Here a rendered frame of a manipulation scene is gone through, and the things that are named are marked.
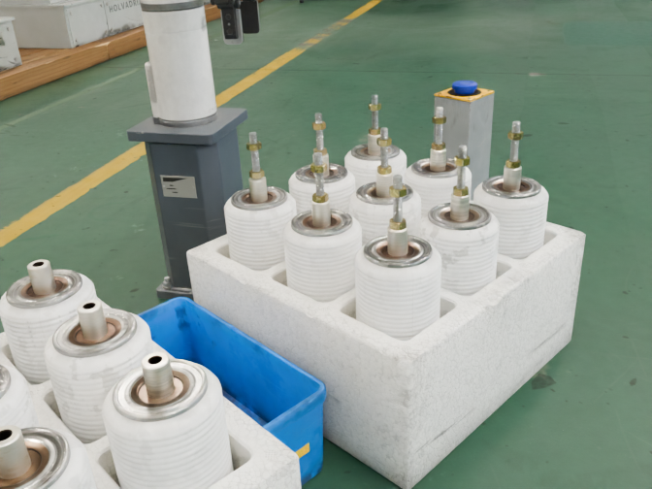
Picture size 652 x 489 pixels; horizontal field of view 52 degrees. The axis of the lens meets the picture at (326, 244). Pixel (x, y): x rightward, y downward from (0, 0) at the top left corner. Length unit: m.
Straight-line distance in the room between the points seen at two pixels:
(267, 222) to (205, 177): 0.24
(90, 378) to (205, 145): 0.52
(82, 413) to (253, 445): 0.16
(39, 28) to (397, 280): 2.85
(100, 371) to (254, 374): 0.29
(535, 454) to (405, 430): 0.19
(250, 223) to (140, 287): 0.43
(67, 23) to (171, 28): 2.28
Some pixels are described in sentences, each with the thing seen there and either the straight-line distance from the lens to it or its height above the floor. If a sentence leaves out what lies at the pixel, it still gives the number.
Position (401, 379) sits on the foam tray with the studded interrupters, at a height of 0.16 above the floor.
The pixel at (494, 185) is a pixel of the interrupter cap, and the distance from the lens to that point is 0.92.
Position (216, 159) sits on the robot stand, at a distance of 1.07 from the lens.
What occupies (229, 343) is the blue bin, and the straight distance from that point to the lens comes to 0.89.
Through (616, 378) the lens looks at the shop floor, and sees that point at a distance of 1.02.
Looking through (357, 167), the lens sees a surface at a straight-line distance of 1.02.
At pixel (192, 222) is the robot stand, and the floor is 0.15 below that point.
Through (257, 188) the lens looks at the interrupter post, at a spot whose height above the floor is 0.27.
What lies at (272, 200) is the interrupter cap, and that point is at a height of 0.25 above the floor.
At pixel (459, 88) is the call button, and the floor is 0.32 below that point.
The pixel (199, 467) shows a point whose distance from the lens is 0.57.
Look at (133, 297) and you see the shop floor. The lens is 1.23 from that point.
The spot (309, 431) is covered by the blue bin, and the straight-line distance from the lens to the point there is 0.78.
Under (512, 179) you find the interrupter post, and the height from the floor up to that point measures 0.27.
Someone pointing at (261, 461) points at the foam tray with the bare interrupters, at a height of 0.18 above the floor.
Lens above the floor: 0.60
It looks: 27 degrees down
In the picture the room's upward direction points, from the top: 3 degrees counter-clockwise
